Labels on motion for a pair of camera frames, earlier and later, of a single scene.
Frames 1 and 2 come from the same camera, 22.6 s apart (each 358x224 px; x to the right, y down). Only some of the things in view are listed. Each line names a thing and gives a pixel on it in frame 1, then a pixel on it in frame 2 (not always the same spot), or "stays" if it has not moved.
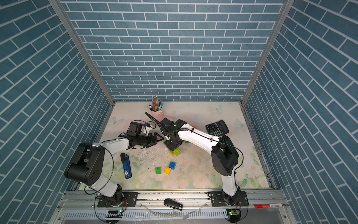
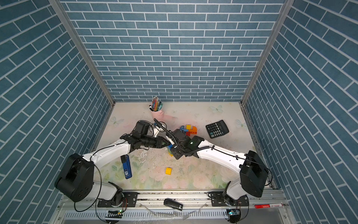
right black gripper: (169, 146) -> (173, 150)
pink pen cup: (158, 115) stays
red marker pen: (262, 206) stays
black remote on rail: (173, 203) stays
